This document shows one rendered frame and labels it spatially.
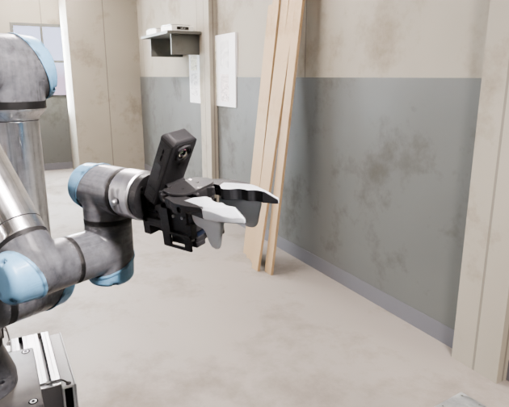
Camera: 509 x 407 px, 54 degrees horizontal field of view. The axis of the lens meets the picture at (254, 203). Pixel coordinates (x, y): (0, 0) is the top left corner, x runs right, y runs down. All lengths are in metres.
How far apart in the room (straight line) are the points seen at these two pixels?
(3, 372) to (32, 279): 0.36
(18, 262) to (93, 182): 0.16
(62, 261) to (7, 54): 0.39
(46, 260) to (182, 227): 0.20
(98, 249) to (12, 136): 0.31
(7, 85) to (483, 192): 2.42
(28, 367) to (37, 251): 0.44
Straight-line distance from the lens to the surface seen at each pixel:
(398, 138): 3.42
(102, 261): 0.81
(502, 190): 2.83
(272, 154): 4.13
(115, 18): 8.91
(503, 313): 2.98
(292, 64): 4.04
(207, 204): 0.62
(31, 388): 1.09
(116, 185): 0.76
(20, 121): 1.01
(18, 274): 0.74
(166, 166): 0.67
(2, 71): 0.97
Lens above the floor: 1.61
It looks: 14 degrees down
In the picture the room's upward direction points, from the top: straight up
